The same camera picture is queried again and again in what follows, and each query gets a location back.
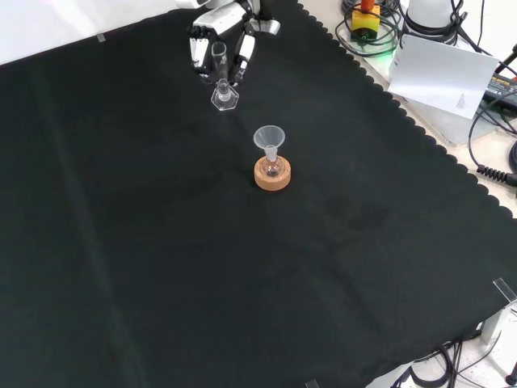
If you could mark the clear plastic funnel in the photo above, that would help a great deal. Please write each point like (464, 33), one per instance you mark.
(268, 137)

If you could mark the black scalloped-edge cloth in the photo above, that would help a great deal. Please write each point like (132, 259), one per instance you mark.
(161, 242)

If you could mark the yellow stop button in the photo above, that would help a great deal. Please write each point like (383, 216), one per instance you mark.
(365, 24)

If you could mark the clear glass round-bottom flask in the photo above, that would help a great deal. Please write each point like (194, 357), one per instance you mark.
(271, 166)

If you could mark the clear glass graduated cylinder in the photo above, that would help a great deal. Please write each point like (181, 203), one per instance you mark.
(224, 99)

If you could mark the clear tape strip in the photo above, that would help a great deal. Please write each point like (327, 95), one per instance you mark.
(505, 289)

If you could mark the black power adapter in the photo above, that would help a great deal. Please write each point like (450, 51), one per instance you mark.
(503, 87)

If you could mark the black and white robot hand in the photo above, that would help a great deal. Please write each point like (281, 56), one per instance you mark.
(220, 20)

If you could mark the grey metal box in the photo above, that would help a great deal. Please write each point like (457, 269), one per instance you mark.
(452, 125)

